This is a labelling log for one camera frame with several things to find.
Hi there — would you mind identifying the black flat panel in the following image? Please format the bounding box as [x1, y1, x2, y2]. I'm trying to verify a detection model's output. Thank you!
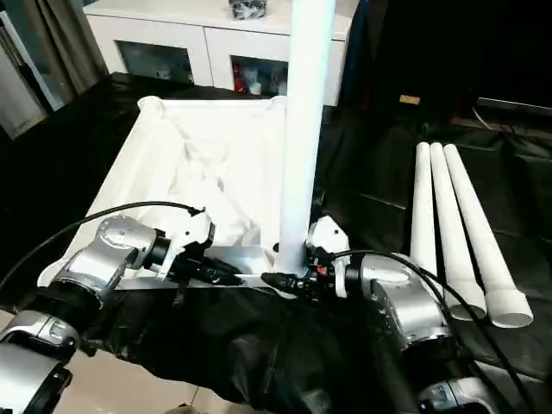
[476, 97, 552, 116]

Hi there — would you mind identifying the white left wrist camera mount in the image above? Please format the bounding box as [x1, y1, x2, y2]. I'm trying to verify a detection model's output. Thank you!
[161, 209, 216, 281]

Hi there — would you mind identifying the black work mat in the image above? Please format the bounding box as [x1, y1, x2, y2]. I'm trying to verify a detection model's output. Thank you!
[0, 71, 552, 414]

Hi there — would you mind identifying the grey brown curtain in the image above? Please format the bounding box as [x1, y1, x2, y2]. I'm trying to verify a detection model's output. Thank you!
[0, 0, 109, 139]

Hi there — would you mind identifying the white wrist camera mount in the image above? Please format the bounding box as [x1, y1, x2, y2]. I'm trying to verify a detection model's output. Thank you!
[304, 216, 349, 298]
[161, 209, 216, 281]

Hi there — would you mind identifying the white plastic table top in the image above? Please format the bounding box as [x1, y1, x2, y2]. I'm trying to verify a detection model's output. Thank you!
[36, 95, 318, 298]

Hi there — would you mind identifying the white plastic table leg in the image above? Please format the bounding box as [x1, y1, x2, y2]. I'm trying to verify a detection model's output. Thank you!
[273, 0, 337, 277]
[429, 141, 488, 320]
[409, 141, 449, 279]
[442, 144, 535, 329]

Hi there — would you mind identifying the white cabinet with glass doors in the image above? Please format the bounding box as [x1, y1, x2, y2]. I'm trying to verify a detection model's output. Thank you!
[84, 0, 357, 107]

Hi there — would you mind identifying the white background cable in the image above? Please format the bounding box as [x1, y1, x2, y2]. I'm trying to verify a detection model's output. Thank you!
[472, 106, 501, 130]

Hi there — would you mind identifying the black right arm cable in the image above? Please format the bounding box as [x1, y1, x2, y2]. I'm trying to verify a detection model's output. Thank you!
[336, 249, 531, 414]

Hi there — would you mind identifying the dark metallic object on cabinet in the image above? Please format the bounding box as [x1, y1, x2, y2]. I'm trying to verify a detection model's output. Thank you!
[228, 0, 268, 21]

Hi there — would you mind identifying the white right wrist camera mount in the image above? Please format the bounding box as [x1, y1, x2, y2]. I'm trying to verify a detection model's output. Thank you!
[304, 216, 349, 298]

